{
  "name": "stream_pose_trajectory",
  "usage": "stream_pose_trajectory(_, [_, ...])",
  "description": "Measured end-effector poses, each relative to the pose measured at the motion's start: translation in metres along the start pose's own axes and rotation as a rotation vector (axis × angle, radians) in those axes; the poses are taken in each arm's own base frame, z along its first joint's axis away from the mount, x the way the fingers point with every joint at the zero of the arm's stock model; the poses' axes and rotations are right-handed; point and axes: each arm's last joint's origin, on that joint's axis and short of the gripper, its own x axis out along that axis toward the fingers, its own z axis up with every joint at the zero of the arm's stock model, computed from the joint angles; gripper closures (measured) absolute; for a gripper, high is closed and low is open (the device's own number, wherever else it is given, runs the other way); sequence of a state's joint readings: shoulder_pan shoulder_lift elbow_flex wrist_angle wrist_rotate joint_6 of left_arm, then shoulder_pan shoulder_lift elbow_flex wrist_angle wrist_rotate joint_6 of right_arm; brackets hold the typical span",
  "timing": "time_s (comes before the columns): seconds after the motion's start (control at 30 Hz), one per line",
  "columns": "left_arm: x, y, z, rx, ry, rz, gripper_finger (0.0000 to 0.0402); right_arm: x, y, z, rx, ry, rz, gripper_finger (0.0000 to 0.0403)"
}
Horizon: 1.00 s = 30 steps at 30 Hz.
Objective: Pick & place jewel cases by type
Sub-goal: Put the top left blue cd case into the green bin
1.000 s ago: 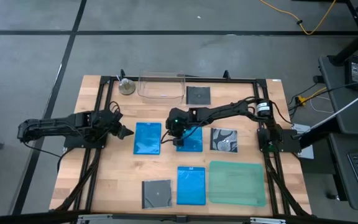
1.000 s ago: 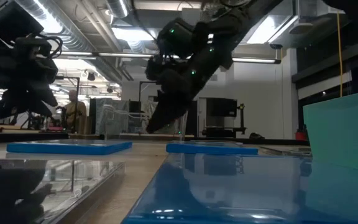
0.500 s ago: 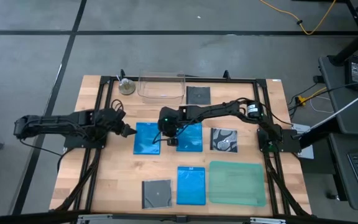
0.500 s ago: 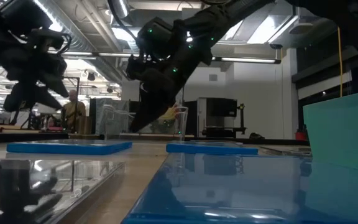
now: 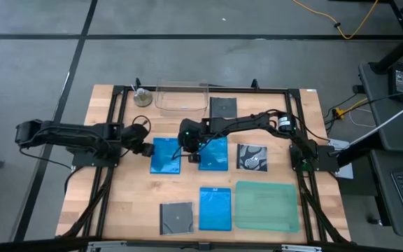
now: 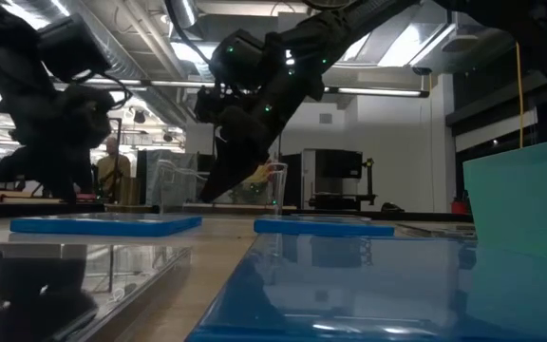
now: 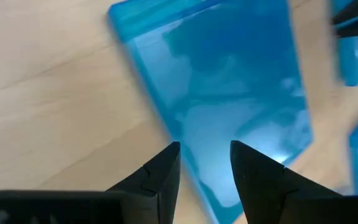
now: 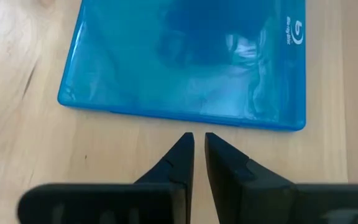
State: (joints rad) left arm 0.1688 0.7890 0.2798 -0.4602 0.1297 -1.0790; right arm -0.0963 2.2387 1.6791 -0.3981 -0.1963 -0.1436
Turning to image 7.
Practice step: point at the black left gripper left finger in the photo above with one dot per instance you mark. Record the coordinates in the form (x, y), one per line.
(166, 174)

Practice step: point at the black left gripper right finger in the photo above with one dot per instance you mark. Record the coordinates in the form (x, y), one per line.
(256, 186)

